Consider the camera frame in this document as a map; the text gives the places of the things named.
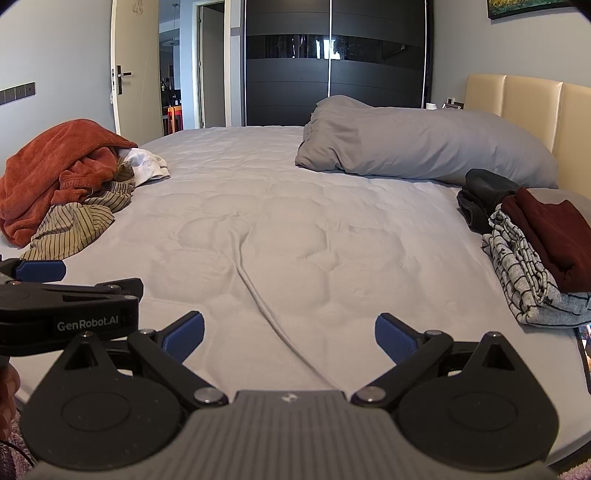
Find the purple shaggy rug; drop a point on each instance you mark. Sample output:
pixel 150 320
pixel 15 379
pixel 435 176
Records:
pixel 21 446

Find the beige striped garment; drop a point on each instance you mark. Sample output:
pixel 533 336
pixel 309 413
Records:
pixel 69 226

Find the grey patterned garment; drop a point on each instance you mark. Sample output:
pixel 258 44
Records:
pixel 521 272

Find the white hallway door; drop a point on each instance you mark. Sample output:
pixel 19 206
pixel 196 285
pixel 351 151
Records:
pixel 211 69

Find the dark red garment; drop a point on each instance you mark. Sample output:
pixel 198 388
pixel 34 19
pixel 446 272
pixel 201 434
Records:
pixel 554 235

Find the door decal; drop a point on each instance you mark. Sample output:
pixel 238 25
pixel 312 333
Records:
pixel 138 6

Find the wall switch panel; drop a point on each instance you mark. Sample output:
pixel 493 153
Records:
pixel 18 92

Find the person's left hand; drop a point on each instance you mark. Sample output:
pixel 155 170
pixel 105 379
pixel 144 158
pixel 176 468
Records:
pixel 7 397

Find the cream padded headboard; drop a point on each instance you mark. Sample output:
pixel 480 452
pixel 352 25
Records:
pixel 531 99

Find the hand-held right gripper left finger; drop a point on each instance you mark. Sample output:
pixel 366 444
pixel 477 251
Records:
pixel 187 334

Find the smartphone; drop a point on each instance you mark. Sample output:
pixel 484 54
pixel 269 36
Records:
pixel 585 360

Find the cream room door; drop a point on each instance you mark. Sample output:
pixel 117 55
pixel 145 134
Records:
pixel 138 69

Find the black garment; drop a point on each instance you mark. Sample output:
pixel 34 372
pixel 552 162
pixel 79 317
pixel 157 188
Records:
pixel 485 189

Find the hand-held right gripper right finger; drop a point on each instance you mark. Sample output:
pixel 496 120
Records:
pixel 392 339

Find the black sliding wardrobe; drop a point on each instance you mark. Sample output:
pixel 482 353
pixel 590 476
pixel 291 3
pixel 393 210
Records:
pixel 286 78

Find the large grey pillow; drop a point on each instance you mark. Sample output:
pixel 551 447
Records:
pixel 415 138

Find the framed wall picture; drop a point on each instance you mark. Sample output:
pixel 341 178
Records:
pixel 521 7

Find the orange fleece towel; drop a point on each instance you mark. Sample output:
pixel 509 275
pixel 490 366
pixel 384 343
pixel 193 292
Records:
pixel 41 157

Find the flat grey pillow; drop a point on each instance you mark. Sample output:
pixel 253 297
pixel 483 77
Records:
pixel 545 194

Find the white garment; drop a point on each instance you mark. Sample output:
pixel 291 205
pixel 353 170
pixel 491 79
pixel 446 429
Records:
pixel 145 166

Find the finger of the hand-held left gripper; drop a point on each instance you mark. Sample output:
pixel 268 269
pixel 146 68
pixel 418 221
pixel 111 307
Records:
pixel 41 270
pixel 37 297

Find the orange stool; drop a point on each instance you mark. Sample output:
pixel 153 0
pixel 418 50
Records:
pixel 175 117

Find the pendant lamp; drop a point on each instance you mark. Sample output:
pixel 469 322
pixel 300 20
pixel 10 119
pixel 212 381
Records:
pixel 171 40

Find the rust terry garment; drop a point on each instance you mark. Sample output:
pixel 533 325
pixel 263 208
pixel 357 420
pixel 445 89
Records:
pixel 92 171

